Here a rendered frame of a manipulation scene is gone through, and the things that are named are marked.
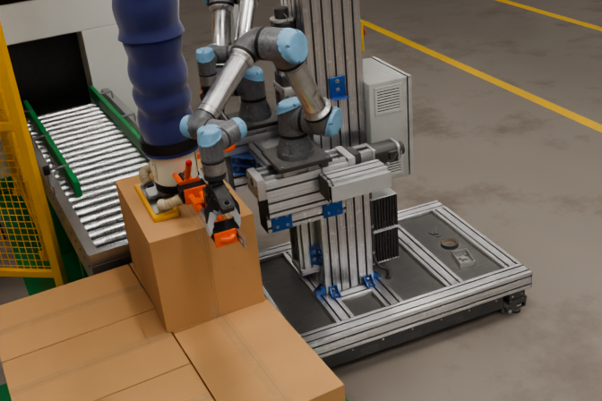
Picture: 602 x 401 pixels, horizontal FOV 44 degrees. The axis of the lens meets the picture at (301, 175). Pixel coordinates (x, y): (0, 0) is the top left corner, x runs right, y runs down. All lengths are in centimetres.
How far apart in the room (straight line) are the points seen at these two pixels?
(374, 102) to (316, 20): 44
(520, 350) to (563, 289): 55
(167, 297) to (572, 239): 247
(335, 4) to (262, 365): 142
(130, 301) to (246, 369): 69
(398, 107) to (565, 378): 136
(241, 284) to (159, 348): 39
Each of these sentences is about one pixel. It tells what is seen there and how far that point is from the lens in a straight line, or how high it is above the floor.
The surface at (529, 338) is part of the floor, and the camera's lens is 371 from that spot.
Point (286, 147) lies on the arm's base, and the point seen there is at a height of 109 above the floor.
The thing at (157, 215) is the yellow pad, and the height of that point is 96.
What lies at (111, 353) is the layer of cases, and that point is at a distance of 293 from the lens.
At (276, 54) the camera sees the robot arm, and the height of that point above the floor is 155.
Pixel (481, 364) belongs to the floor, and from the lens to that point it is 354.
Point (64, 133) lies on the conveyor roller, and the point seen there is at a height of 55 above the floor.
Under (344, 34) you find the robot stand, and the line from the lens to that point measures 311.
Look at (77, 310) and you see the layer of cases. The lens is 321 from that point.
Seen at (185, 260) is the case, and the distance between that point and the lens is 281.
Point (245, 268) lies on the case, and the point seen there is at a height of 72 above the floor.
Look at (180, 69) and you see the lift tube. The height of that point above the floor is 147.
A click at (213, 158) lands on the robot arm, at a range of 232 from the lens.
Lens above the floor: 227
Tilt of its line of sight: 26 degrees down
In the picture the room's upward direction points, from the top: 5 degrees counter-clockwise
